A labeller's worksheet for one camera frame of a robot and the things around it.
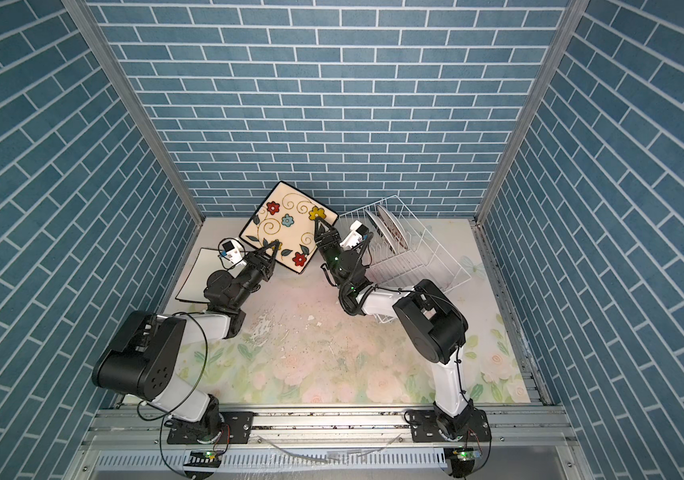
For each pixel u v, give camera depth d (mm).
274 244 814
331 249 771
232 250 785
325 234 768
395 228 983
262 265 756
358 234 790
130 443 723
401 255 1079
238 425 739
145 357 462
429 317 541
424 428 735
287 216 845
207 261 1077
